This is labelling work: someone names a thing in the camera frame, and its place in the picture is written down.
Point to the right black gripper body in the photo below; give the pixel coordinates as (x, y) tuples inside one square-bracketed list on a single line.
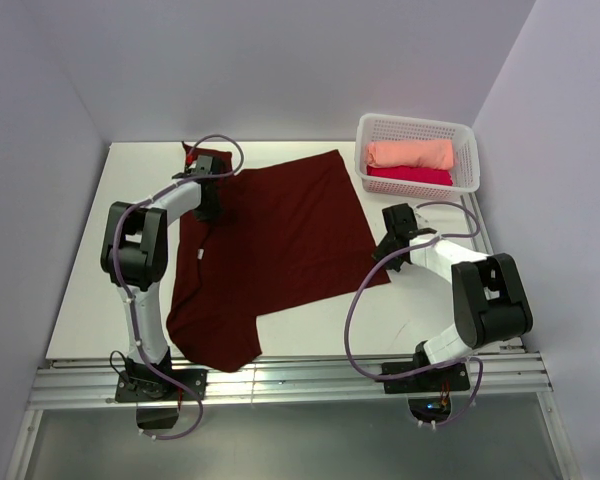
[(392, 235)]

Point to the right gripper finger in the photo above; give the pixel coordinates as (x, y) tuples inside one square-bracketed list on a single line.
[(389, 244), (398, 258)]

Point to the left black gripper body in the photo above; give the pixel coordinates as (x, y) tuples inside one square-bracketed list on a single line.
[(210, 210)]

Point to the dark red t-shirt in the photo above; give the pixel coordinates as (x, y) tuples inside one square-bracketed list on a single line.
[(270, 275)]

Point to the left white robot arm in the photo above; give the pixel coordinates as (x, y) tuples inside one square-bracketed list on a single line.
[(135, 246)]

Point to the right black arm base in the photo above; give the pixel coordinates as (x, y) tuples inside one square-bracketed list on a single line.
[(429, 393)]

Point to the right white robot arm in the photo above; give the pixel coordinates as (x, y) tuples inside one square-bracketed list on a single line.
[(489, 301)]

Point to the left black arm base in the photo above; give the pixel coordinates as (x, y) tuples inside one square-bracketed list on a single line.
[(159, 403)]

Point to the rolled pink t-shirt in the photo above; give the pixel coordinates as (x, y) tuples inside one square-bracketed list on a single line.
[(413, 174)]

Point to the rolled peach t-shirt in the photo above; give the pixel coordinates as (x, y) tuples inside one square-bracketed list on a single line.
[(437, 154)]

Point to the white plastic basket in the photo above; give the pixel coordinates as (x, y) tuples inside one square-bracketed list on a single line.
[(465, 174)]

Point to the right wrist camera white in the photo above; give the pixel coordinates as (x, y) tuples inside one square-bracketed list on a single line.
[(424, 227)]

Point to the aluminium rail frame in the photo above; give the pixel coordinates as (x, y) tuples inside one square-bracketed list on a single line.
[(299, 412)]

